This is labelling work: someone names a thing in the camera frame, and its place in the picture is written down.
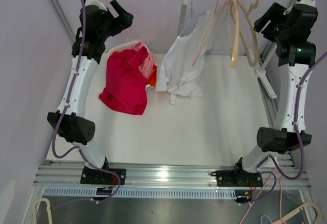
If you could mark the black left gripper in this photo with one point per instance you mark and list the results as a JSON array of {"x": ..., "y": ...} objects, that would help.
[{"x": 124, "y": 21}]

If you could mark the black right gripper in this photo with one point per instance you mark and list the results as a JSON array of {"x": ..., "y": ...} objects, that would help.
[{"x": 274, "y": 14}]

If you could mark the cream hanger of crimson shirt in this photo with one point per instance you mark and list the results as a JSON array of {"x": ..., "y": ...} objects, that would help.
[{"x": 247, "y": 13}]

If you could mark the cream wooden hanger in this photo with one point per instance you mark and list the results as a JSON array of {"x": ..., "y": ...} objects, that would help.
[{"x": 233, "y": 13}]

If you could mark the orange t shirt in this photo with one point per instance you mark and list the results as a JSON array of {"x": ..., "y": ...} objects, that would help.
[{"x": 153, "y": 77}]

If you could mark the crimson t shirt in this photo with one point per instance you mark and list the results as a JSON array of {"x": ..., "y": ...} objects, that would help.
[{"x": 125, "y": 89}]

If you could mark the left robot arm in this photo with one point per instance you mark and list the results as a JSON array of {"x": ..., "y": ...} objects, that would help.
[{"x": 72, "y": 131}]

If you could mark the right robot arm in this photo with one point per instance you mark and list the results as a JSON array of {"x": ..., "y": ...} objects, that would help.
[{"x": 288, "y": 133}]

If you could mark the pale pink t shirt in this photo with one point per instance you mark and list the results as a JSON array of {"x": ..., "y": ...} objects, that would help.
[{"x": 175, "y": 74}]

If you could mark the wooden hanger on floor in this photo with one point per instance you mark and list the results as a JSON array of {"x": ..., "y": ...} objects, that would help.
[{"x": 300, "y": 208}]

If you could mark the white plastic basket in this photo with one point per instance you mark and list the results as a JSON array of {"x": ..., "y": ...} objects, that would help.
[{"x": 128, "y": 45}]

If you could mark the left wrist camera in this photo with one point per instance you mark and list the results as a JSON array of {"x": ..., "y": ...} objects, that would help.
[{"x": 95, "y": 0}]

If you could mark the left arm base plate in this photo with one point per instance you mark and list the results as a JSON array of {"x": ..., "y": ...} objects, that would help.
[{"x": 94, "y": 177}]

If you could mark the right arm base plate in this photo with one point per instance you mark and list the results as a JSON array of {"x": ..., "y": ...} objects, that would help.
[{"x": 237, "y": 178}]

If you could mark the white slotted cable duct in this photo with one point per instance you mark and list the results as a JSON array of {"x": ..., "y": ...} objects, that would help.
[{"x": 102, "y": 192}]

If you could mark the blue wire hanger on floor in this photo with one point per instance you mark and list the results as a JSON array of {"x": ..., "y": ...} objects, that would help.
[{"x": 265, "y": 219}]

